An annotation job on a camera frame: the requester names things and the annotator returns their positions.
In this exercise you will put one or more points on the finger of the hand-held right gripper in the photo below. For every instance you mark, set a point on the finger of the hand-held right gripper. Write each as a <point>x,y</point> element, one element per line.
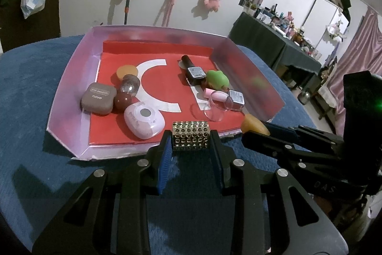
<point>283,150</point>
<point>277,129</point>

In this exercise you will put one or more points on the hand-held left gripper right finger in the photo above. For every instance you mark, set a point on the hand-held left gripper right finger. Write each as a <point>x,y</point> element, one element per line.
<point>216,165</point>

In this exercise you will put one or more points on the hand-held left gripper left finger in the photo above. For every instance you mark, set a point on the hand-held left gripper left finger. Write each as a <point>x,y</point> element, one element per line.
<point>164,165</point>

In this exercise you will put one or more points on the orange egg-shaped sponge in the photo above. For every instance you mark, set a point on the orange egg-shaped sponge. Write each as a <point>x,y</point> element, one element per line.
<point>126,71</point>
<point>253,124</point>

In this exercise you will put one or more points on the gold studded box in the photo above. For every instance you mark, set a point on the gold studded box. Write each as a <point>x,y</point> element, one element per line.
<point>191,135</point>

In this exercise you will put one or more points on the pink rounded case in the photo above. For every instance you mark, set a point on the pink rounded case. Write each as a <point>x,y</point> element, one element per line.
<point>143,120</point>

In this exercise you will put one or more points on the clear plastic cup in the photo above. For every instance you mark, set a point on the clear plastic cup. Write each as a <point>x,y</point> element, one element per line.
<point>216,114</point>

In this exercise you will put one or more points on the pink-capped nail polish bottle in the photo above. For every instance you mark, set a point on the pink-capped nail polish bottle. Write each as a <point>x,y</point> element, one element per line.
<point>237,98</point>

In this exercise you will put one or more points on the green and yellow turtle toy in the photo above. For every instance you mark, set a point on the green and yellow turtle toy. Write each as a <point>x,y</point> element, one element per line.
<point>218,79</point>

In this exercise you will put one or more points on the brown-capped glitter bottle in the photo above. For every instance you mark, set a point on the brown-capped glitter bottle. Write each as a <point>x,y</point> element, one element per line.
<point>129,84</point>

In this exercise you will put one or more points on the brown plastic case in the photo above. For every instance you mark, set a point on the brown plastic case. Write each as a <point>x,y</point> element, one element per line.
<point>98,98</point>

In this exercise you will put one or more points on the black nail polish bottle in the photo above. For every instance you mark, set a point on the black nail polish bottle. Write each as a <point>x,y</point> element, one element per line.
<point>194,72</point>

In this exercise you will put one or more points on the pink and red cardboard box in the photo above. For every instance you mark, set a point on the pink and red cardboard box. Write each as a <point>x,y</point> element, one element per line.
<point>125,49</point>

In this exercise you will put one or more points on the metal kettle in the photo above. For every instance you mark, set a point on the metal kettle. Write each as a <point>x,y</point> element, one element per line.
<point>305,97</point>

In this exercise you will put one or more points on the pink curtain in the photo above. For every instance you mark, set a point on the pink curtain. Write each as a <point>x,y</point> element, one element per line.
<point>358,57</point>

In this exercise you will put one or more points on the table with dark cloth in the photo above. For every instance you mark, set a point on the table with dark cloth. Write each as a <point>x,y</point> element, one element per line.
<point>262,40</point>

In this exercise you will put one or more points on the row of cosmetic bottles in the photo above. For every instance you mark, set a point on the row of cosmetic bottles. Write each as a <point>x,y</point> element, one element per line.
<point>277,19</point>

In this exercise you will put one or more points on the white cabinet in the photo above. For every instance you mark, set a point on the white cabinet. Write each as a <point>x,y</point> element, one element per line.
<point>320,16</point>

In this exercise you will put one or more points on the dark hanging clothes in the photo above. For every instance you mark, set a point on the dark hanging clothes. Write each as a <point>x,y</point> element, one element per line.
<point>343,1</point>

